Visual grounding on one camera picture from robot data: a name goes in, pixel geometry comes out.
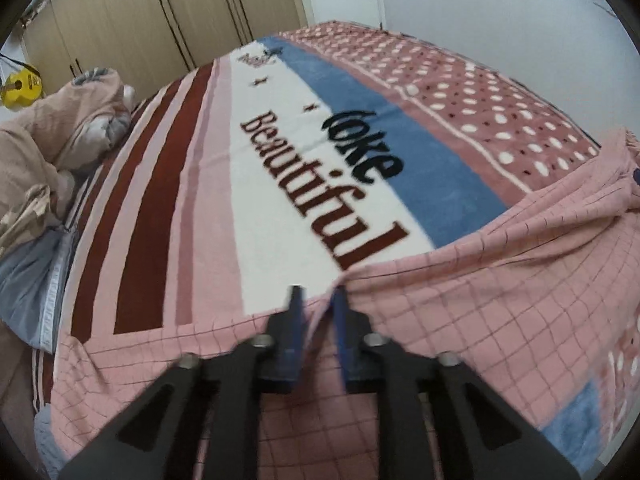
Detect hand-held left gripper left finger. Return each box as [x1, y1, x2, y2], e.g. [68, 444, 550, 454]
[57, 285, 306, 480]

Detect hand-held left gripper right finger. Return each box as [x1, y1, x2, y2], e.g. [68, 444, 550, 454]
[332, 286, 583, 480]

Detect pink checked pants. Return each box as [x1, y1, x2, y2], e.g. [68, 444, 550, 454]
[50, 130, 640, 480]

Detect striped printed blanket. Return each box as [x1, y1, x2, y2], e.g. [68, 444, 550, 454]
[32, 20, 631, 471]

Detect light grey blue cloth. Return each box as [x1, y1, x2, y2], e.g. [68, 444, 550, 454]
[32, 405, 68, 478]

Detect beige striped cloth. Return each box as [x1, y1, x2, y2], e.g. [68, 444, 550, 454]
[0, 185, 63, 261]

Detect beige duvet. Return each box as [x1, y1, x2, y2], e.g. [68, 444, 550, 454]
[0, 67, 136, 241]

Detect beige wardrobe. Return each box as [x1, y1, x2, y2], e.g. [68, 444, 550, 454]
[22, 0, 308, 101]

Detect yellow guitar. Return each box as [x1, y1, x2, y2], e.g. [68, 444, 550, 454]
[0, 62, 43, 109]

